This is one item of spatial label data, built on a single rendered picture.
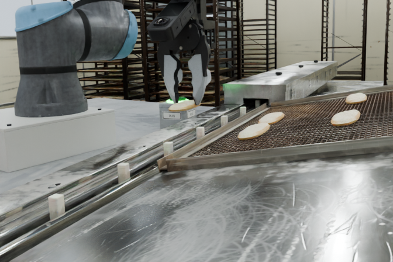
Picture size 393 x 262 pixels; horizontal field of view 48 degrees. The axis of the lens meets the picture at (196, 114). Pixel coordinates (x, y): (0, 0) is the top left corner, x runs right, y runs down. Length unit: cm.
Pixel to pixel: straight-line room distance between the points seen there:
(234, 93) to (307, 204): 93
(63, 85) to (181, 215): 63
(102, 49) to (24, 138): 27
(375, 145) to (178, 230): 22
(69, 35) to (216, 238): 72
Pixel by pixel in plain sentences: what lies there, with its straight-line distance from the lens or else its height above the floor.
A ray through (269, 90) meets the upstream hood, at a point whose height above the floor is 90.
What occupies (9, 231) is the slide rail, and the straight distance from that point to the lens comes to 51.
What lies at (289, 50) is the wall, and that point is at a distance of 790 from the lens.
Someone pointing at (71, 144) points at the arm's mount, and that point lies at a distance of 92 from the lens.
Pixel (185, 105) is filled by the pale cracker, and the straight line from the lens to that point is 78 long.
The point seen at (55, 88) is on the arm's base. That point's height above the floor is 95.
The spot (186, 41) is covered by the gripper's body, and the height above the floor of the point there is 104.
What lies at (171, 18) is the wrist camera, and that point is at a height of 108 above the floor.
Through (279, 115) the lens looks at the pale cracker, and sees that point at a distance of 78.
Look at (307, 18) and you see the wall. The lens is 784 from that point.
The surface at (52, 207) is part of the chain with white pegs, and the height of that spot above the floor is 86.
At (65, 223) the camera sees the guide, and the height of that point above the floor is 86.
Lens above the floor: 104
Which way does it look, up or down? 9 degrees down
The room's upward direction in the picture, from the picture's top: 2 degrees counter-clockwise
